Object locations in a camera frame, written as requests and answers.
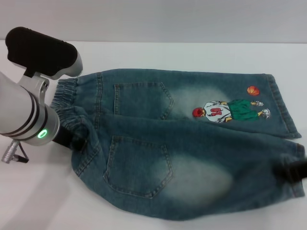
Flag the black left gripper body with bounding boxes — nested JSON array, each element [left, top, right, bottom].
[[52, 126, 73, 150]]

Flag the left arm cable with connector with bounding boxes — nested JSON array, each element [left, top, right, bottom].
[[1, 140, 30, 164]]

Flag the blue denim shorts with cartoon print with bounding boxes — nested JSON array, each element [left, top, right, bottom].
[[49, 69, 307, 230]]

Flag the left wrist camera black silver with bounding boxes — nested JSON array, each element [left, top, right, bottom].
[[5, 26, 83, 81]]

